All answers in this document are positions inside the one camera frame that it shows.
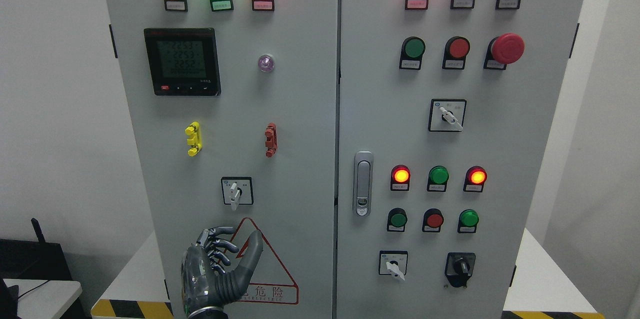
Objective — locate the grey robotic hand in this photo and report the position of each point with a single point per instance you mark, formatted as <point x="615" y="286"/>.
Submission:
<point x="204" y="279"/>

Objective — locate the door white selector switch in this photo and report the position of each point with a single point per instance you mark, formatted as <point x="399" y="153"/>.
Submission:
<point x="237" y="191"/>

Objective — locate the silver black robot forearm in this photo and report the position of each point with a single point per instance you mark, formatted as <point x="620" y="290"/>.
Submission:
<point x="210" y="312"/>

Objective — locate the red electric hazard warning sticker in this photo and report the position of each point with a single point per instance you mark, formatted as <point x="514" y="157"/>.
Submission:
<point x="271" y="281"/>

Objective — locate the yellow terminal connector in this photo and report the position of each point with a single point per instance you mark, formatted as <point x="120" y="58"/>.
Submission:
<point x="194" y="139"/>

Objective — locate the red terminal connector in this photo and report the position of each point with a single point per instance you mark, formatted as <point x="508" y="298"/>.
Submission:
<point x="271" y="139"/>

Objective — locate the white side table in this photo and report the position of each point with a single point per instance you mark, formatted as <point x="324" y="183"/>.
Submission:
<point x="49" y="301"/>

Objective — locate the black device with antenna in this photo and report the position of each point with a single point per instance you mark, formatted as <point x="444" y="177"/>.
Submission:
<point x="32" y="260"/>

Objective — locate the green push button lower left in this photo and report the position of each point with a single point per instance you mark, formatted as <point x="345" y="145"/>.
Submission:
<point x="397" y="220"/>

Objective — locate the green push button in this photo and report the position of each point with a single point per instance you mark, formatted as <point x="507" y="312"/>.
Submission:
<point x="397" y="220"/>
<point x="411" y="53"/>
<point x="468" y="221"/>

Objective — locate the left grey cabinet door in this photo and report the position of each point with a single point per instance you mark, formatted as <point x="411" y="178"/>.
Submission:
<point x="293" y="190"/>

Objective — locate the grey cabinet door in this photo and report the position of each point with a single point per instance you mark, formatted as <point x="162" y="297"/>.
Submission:
<point x="385" y="110"/>
<point x="293" y="190"/>

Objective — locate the black digital power meter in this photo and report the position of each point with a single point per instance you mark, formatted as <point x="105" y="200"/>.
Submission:
<point x="183" y="61"/>

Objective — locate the lit red indicator lower left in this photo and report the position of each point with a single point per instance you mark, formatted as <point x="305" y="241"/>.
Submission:
<point x="400" y="178"/>

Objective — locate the lit red indicator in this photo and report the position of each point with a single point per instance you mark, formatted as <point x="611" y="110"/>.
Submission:
<point x="400" y="178"/>
<point x="475" y="179"/>

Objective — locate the small clear purple lamp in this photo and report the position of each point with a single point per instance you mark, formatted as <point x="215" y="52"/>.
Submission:
<point x="266" y="63"/>

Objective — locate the red push button lower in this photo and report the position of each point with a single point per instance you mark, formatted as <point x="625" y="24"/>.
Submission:
<point x="433" y="220"/>

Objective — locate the red push button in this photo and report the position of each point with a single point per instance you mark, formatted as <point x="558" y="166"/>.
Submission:
<point x="433" y="220"/>
<point x="455" y="53"/>

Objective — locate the green indicator lower middle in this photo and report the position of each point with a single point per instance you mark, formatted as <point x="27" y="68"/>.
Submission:
<point x="437" y="179"/>

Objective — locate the green push button lower right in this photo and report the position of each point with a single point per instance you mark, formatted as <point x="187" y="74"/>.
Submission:
<point x="468" y="221"/>

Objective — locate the lit red indicator lower right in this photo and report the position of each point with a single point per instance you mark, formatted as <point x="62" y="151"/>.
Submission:
<point x="475" y="179"/>

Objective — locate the green push button upper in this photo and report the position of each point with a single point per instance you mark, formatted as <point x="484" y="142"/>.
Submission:
<point x="411" y="53"/>

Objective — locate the right grey cabinet door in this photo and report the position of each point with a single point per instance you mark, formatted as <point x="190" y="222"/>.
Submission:
<point x="385" y="110"/>

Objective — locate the white platform hazard striped edge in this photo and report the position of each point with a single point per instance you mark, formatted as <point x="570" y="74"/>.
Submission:
<point x="539" y="290"/>

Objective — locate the red push button upper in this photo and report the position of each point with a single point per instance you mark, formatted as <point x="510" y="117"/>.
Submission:
<point x="455" y="53"/>

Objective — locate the red emergency stop button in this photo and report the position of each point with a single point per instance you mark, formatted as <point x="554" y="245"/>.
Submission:
<point x="503" y="50"/>

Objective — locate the lower white selector switch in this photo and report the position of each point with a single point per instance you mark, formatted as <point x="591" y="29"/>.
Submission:
<point x="393" y="263"/>

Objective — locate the silver door handle lock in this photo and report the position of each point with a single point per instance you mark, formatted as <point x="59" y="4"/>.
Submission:
<point x="362" y="179"/>

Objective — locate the black rotary knob switch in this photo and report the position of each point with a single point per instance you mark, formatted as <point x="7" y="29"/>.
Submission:
<point x="459" y="268"/>

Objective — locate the upper right white selector switch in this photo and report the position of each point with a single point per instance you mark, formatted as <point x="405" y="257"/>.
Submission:
<point x="447" y="115"/>

